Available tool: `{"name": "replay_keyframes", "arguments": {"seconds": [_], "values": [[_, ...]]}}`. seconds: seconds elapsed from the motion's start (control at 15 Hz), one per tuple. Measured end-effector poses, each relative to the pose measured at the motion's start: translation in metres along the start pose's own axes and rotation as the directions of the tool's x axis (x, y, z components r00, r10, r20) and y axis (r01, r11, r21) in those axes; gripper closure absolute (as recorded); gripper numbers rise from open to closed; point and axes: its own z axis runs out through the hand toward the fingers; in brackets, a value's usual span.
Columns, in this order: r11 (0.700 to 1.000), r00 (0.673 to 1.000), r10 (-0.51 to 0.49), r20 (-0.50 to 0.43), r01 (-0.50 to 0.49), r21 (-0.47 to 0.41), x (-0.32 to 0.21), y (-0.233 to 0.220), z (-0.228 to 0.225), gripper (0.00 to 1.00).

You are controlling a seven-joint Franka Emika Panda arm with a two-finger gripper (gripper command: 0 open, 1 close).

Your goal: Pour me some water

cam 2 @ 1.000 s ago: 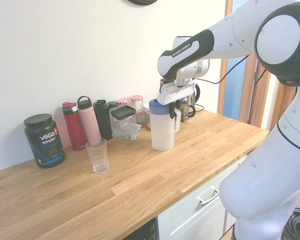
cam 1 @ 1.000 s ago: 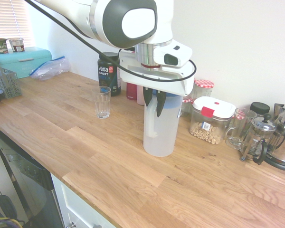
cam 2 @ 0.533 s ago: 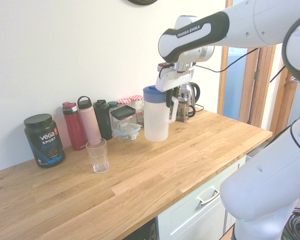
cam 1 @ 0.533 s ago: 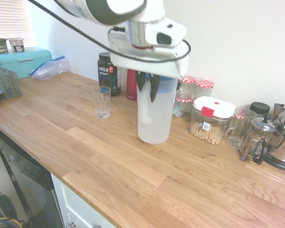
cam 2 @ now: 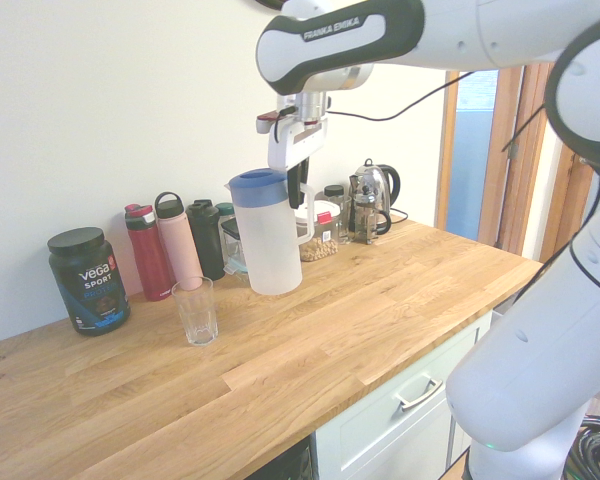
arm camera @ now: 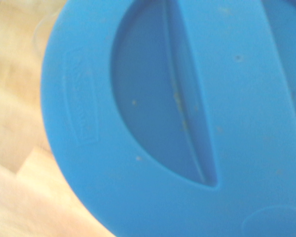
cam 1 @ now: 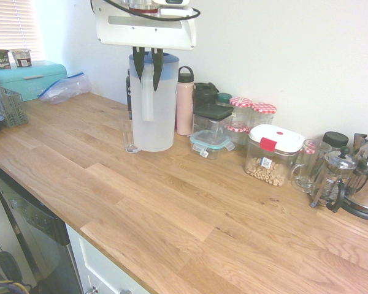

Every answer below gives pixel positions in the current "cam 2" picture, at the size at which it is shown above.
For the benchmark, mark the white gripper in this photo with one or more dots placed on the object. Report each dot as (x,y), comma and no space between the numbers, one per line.
(295,145)

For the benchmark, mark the translucent pitcher with blue lid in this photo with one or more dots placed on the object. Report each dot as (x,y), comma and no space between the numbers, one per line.
(270,250)

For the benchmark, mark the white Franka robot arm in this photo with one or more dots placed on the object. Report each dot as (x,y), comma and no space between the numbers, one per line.
(530,325)

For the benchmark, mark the pink water bottle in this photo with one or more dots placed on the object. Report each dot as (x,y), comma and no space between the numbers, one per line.
(180,245)

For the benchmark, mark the red water bottle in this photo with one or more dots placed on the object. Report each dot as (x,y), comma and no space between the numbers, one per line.
(150,260)

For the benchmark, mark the glass jar with black lid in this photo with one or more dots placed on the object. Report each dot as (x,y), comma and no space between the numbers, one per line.
(333,191)

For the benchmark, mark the clear glass mug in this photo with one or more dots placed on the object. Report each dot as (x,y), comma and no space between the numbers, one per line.
(344,225)

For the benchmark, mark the cereal container with white lid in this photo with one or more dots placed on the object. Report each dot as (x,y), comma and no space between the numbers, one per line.
(325,240)

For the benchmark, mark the glass French press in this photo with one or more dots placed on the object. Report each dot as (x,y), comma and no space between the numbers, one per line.
(367,215)

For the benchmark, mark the clear bottle with green lid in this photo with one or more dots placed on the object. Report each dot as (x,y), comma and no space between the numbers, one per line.
(225,209)

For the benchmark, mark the steel electric kettle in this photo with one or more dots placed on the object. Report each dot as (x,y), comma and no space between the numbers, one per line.
(382,180)

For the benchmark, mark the glass food container teal clips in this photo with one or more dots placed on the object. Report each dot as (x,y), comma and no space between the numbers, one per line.
(232,250)

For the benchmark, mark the black shaker bottle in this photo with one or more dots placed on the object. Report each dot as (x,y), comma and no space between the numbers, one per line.
(207,240)

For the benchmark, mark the clear drinking glass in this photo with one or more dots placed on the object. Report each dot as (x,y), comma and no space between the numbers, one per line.
(195,320)

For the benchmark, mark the black protein powder tub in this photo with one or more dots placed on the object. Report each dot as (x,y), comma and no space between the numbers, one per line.
(90,285)

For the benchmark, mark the white cabinet drawer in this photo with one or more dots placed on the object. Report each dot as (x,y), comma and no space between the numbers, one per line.
(360,435)

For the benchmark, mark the black dishwasher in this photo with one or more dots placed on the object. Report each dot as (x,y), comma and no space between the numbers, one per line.
(295,462)

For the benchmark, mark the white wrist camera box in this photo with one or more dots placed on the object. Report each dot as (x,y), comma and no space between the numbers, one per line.
(267,125)

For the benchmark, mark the wooden door frame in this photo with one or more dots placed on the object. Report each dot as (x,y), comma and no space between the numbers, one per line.
(515,190)

